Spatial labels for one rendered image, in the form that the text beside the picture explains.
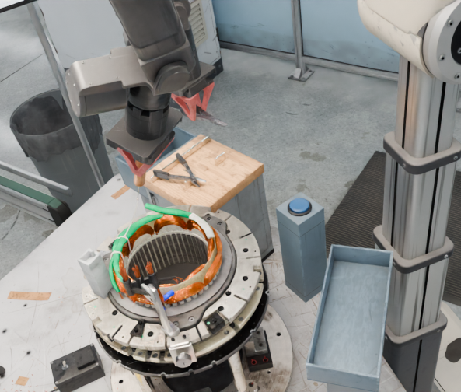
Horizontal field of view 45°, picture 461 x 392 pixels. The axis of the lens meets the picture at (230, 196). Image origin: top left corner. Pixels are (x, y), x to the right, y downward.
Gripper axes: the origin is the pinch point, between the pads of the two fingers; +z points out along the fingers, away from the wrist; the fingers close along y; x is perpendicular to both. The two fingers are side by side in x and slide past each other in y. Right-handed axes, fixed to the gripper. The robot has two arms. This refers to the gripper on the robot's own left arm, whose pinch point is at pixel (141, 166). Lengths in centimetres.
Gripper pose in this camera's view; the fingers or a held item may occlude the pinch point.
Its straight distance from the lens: 84.8
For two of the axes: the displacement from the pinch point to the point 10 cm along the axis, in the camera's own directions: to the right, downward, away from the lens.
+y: -4.3, 6.6, -6.1
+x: 8.8, 4.6, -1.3
